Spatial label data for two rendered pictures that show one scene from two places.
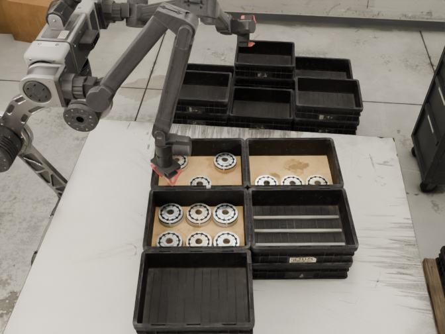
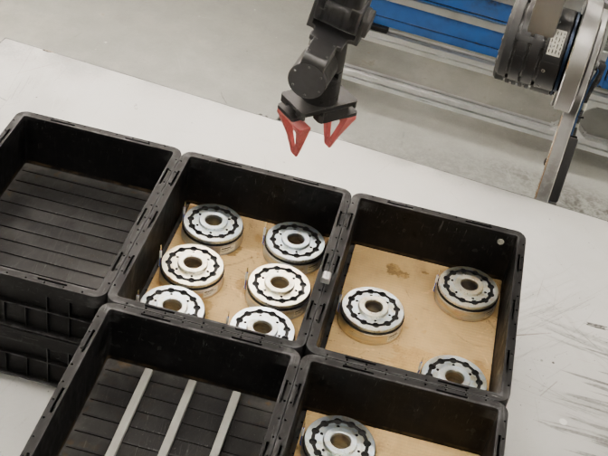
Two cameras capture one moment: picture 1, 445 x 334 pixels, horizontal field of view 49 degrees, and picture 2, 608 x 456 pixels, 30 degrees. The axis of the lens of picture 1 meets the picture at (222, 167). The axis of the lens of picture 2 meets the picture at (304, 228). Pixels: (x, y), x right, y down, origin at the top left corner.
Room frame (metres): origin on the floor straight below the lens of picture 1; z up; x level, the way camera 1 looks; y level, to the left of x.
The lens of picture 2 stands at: (1.41, -1.25, 2.09)
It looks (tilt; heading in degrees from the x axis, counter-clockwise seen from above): 39 degrees down; 96
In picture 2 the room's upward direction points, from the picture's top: 10 degrees clockwise
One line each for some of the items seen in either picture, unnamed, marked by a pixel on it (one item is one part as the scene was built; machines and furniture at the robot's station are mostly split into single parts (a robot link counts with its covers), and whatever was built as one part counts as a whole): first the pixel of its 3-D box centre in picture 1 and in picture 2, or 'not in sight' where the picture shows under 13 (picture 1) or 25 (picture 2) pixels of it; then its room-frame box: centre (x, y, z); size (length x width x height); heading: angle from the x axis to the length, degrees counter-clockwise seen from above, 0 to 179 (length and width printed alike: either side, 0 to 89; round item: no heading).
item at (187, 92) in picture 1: (199, 112); not in sight; (2.47, 0.15, 0.37); 0.40 x 0.30 x 0.45; 84
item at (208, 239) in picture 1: (198, 242); (192, 265); (1.09, 0.09, 0.86); 0.10 x 0.10 x 0.01
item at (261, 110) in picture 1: (260, 122); not in sight; (2.43, -0.25, 0.31); 0.40 x 0.30 x 0.34; 84
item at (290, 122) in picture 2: (169, 174); (305, 128); (1.23, 0.19, 1.10); 0.07 x 0.07 x 0.09; 45
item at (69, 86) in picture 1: (73, 87); not in sight; (1.30, 0.49, 1.45); 0.09 x 0.08 x 0.12; 174
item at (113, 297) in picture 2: (197, 219); (237, 246); (1.16, 0.10, 0.92); 0.40 x 0.30 x 0.02; 90
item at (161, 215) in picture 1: (170, 213); (295, 242); (1.24, 0.21, 0.86); 0.10 x 0.10 x 0.01
